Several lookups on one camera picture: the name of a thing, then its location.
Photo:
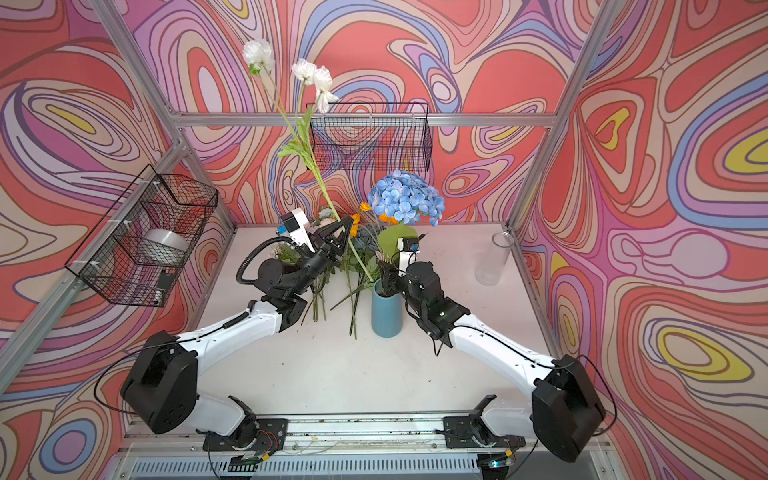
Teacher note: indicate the black wire basket back wall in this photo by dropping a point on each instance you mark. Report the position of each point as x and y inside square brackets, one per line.
[373, 137]

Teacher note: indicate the teal ceramic vase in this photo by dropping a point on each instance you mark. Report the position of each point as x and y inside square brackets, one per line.
[386, 312]

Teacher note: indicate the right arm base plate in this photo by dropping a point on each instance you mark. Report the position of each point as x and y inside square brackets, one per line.
[470, 431]

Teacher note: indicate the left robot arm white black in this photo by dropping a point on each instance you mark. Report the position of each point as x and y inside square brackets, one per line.
[162, 385]

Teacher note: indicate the aluminium front rail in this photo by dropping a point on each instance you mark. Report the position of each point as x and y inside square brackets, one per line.
[411, 431]

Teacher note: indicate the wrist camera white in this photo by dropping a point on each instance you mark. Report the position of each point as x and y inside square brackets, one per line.
[408, 249]
[294, 225]

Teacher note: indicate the white poppy flower stem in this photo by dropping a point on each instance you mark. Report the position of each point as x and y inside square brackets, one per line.
[259, 58]

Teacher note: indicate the black wire basket left wall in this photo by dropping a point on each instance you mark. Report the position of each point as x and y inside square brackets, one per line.
[114, 267]

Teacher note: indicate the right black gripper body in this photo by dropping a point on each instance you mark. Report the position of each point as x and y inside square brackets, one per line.
[395, 284]

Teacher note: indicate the light blue hydrangea stem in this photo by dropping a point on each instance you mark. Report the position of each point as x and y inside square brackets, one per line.
[400, 200]

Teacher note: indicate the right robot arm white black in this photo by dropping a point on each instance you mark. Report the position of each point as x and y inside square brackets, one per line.
[565, 410]

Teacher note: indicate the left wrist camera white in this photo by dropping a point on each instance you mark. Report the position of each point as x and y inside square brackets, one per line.
[294, 225]

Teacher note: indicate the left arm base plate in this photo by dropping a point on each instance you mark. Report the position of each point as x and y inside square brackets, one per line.
[264, 436]

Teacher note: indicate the small black device in basket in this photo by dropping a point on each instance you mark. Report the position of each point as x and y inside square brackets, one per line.
[162, 288]

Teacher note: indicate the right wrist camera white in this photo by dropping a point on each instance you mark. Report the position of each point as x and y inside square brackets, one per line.
[408, 249]

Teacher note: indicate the black wire basket wall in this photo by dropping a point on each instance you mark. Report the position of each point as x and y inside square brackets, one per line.
[114, 267]
[373, 137]

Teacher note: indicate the clear glass vase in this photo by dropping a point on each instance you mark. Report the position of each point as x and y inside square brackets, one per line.
[490, 269]

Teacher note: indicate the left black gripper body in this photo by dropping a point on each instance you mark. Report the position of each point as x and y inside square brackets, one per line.
[303, 271]

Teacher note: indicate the white tape roll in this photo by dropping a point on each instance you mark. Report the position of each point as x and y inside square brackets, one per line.
[163, 247]

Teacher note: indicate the pink purple mixed bouquet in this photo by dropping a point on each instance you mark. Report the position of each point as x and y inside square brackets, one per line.
[312, 288]

